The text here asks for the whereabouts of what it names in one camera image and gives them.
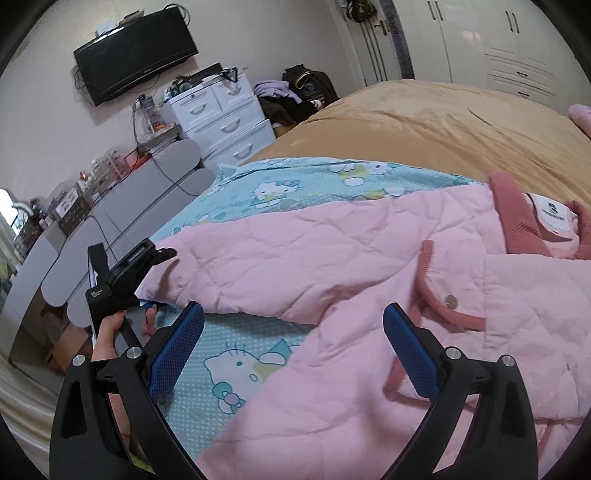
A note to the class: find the person's left forearm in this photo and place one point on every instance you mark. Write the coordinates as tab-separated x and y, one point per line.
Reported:
122	415

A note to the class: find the white wardrobe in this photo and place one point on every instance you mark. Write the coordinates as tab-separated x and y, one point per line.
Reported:
489	41

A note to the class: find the person's left hand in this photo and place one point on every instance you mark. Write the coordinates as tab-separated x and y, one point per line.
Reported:
107	332

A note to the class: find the hanging bags on door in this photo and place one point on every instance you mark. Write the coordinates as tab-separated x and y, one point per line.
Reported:
359	9

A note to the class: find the black bag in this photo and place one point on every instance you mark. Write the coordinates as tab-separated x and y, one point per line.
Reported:
311	83

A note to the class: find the tan bedspread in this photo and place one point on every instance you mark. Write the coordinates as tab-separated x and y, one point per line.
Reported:
443	124

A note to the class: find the pink quilted blanket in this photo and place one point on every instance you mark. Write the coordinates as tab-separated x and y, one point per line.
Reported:
369	300

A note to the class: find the pile of small storage boxes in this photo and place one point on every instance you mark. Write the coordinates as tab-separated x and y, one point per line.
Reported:
87	184

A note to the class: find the dark clothes pile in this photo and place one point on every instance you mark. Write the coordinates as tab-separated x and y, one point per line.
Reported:
279	110

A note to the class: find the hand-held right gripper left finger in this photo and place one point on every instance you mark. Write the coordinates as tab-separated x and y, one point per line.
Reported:
178	341

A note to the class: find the blue cartoon print blanket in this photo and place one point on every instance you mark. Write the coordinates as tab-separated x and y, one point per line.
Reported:
240	360

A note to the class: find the white drawer cabinet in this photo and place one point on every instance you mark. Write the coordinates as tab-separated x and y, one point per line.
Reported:
221	120

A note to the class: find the clutter shelf beside cabinet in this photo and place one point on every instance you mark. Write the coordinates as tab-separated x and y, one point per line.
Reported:
154	120

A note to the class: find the pink quilted comforter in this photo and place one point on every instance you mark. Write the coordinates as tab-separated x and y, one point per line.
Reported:
581	117

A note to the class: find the white door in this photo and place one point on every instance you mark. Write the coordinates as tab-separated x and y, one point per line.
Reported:
369	41

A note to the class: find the purple clothes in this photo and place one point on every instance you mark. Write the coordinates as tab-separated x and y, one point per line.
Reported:
272	88

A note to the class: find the black television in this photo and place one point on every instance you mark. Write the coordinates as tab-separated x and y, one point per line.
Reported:
134	57

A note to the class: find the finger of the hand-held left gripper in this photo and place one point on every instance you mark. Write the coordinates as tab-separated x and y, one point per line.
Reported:
164	256

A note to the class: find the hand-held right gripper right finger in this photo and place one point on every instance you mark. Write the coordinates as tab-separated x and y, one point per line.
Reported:
411	344

